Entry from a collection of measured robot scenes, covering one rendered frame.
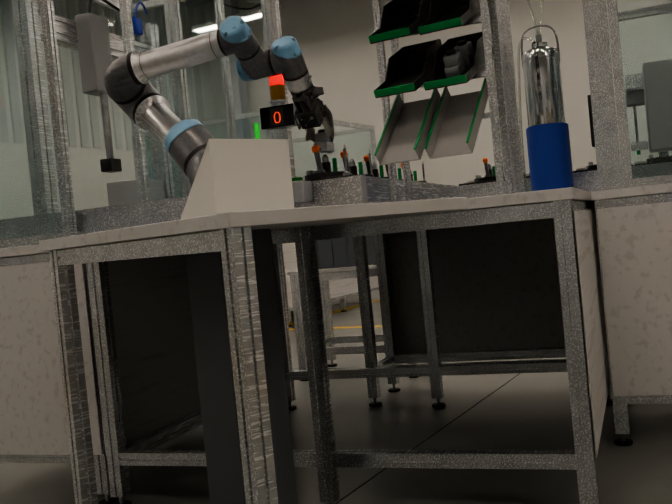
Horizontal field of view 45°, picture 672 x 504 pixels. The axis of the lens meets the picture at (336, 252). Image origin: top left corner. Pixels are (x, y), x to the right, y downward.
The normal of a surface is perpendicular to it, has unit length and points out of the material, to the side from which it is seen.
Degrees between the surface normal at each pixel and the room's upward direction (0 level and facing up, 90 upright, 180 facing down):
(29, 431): 90
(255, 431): 90
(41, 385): 90
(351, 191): 90
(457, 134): 45
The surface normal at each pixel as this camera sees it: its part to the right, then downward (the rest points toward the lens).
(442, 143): -0.43, -0.65
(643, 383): -0.35, 0.05
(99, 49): 0.93, -0.08
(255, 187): 0.66, -0.05
